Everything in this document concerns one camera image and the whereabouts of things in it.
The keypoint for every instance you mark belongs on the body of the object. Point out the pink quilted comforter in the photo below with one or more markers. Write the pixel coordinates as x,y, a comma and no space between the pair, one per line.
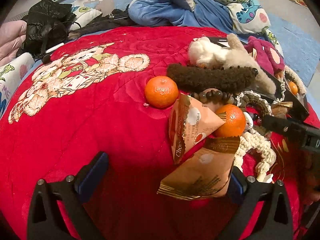
11,38

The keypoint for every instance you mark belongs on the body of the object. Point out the blue monster print blanket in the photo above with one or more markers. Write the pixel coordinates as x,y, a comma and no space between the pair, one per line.
241,17

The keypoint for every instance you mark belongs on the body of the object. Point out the monster scream print pillow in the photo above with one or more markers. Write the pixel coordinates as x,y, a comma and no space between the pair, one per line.
11,77

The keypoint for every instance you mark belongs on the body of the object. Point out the white crochet scrunchie in box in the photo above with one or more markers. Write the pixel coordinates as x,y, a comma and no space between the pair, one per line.
293,76

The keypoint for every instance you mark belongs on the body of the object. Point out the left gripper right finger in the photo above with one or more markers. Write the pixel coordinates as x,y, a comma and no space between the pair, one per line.
266,205

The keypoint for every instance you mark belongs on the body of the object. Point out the dark brown fuzzy hair clip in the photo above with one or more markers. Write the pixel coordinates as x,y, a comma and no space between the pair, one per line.
196,79

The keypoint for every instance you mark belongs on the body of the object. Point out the black puffy jacket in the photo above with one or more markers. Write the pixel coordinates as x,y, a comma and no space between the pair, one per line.
48,24

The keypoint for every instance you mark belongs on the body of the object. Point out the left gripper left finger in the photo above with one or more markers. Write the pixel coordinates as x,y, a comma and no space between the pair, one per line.
45,220

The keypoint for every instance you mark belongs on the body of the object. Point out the magenta plush hair clip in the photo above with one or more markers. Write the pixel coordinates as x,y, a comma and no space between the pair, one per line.
266,55

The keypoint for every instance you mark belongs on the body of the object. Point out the chocolate ball packet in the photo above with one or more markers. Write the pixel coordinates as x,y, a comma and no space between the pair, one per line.
206,174
281,108
190,122

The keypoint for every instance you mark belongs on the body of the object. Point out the cream crochet scrunchie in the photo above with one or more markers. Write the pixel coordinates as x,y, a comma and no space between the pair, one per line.
254,141

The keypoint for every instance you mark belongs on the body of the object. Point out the beige fur hair claw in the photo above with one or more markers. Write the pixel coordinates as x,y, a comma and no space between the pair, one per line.
238,56

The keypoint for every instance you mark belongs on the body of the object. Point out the orange mandarin in box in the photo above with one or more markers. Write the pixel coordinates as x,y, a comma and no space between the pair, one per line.
293,88

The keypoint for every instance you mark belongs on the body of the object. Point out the brown white lace scrunchie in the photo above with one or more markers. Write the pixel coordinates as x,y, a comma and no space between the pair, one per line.
250,98

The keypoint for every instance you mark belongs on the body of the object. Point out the red plush blanket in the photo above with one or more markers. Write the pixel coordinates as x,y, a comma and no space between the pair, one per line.
50,137

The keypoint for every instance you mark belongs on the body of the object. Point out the black shallow box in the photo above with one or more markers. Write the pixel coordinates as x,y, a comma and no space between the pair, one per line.
300,109

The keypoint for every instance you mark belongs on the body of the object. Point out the small monster print pillow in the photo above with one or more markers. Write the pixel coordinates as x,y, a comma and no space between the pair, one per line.
83,15

